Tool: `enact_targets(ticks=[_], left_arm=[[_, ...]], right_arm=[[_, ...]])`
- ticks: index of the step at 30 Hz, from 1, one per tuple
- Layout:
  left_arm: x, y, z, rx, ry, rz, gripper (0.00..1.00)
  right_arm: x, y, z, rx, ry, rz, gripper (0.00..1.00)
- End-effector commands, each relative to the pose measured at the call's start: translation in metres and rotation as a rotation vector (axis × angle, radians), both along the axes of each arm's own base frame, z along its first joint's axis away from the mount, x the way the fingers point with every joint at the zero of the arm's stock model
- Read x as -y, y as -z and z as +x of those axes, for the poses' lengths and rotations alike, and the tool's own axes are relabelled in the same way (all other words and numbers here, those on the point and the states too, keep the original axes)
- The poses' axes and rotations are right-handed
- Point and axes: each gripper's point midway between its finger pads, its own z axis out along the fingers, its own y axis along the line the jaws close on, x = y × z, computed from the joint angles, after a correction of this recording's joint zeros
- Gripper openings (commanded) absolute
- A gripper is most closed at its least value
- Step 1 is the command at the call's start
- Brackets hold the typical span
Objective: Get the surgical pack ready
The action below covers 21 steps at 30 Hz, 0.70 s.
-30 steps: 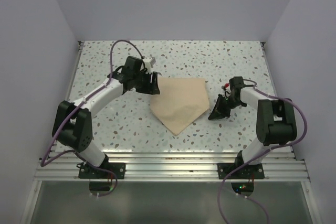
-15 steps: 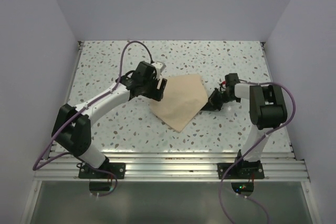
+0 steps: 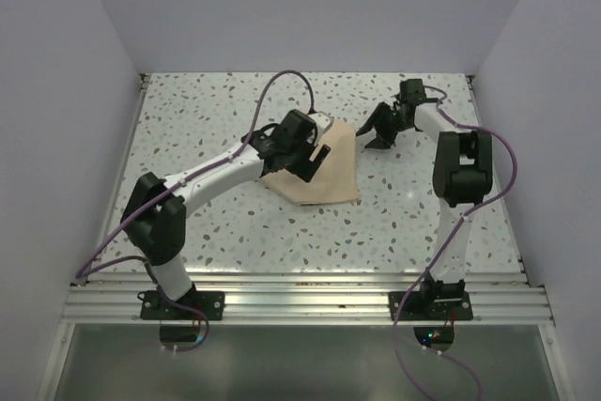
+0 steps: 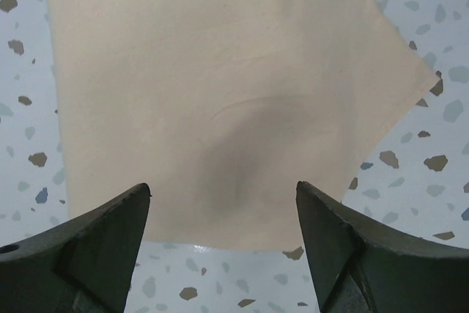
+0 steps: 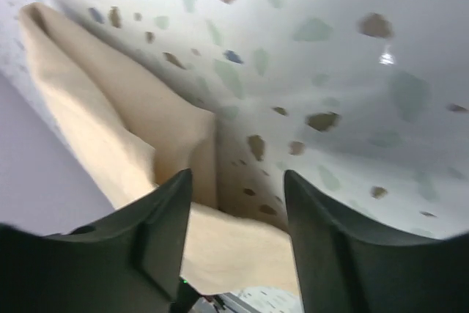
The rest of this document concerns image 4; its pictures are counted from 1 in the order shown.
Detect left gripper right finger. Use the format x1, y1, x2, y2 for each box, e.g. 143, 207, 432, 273
296, 182, 468, 313

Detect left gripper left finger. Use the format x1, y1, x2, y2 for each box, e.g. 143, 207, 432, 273
1, 183, 151, 312

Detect beige surgical cloth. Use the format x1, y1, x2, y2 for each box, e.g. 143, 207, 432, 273
48, 0, 437, 251

